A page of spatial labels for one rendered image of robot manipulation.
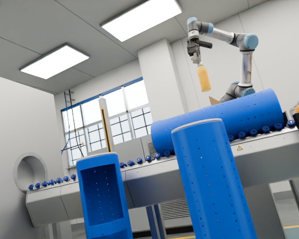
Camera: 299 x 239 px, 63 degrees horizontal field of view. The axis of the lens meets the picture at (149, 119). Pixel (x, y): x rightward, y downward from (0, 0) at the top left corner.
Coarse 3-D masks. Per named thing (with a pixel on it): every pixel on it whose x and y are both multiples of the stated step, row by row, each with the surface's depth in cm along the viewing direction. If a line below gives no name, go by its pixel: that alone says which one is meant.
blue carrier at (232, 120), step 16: (256, 96) 161; (272, 96) 156; (192, 112) 176; (208, 112) 169; (224, 112) 164; (240, 112) 160; (256, 112) 157; (272, 112) 154; (160, 128) 178; (240, 128) 161; (256, 128) 160; (272, 128) 160; (160, 144) 177
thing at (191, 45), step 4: (196, 36) 172; (188, 40) 175; (192, 40) 174; (188, 44) 176; (192, 44) 174; (196, 44) 171; (188, 48) 172; (192, 48) 172; (188, 52) 172; (192, 52) 171; (200, 52) 175
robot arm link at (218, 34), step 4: (216, 28) 195; (212, 32) 193; (216, 32) 194; (220, 32) 195; (224, 32) 196; (228, 32) 199; (232, 32) 200; (208, 36) 196; (212, 36) 195; (216, 36) 195; (220, 36) 196; (224, 36) 197; (228, 36) 198; (232, 36) 198; (236, 36) 198; (224, 40) 200; (228, 40) 200; (232, 40) 199; (232, 44) 203
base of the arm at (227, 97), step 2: (226, 92) 221; (224, 94) 224; (226, 94) 220; (228, 94) 219; (230, 94) 218; (224, 96) 221; (226, 96) 219; (228, 96) 218; (230, 96) 218; (232, 96) 217; (222, 98) 223; (224, 98) 220; (226, 98) 219; (228, 98) 218; (230, 98) 218; (232, 98) 218; (234, 98) 218; (236, 98) 219; (220, 100) 222; (222, 100) 220; (224, 100) 219; (226, 100) 218; (228, 100) 217; (230, 100) 217
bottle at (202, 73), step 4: (200, 64) 168; (200, 68) 167; (204, 68) 167; (200, 72) 166; (204, 72) 166; (200, 76) 166; (204, 76) 165; (208, 76) 167; (200, 80) 166; (204, 80) 164; (208, 80) 165; (200, 84) 166; (204, 84) 164; (208, 84) 164; (200, 88) 167; (204, 88) 163; (208, 88) 163
